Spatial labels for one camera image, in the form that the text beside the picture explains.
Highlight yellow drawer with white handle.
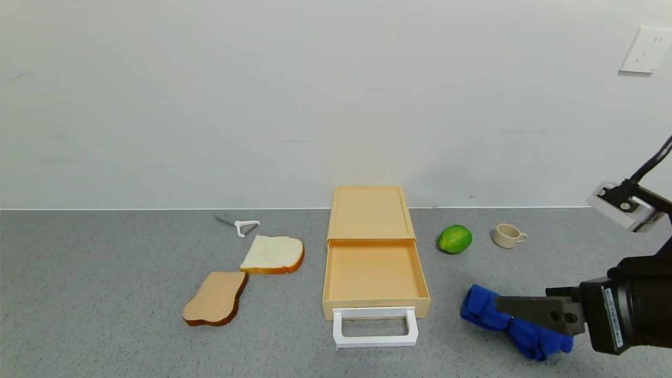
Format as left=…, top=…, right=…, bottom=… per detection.
left=322, top=238, right=432, bottom=350

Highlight white bread slice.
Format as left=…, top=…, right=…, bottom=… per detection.
left=240, top=234, right=306, bottom=276

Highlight grey and white peeler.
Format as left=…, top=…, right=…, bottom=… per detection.
left=215, top=215, right=261, bottom=238

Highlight green lime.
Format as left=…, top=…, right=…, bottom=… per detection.
left=438, top=225, right=473, bottom=255

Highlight brown toast slice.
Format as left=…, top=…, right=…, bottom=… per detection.
left=182, top=271, right=249, bottom=327

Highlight beige cup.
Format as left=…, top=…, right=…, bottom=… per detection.
left=492, top=223, right=528, bottom=249

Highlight blue rolled cloth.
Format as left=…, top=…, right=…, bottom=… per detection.
left=460, top=284, right=574, bottom=362

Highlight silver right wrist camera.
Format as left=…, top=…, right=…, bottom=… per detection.
left=586, top=180, right=672, bottom=233

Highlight black camera cable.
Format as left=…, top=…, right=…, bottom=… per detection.
left=630, top=135, right=672, bottom=184

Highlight white wall socket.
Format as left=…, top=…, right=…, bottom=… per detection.
left=619, top=26, right=672, bottom=75

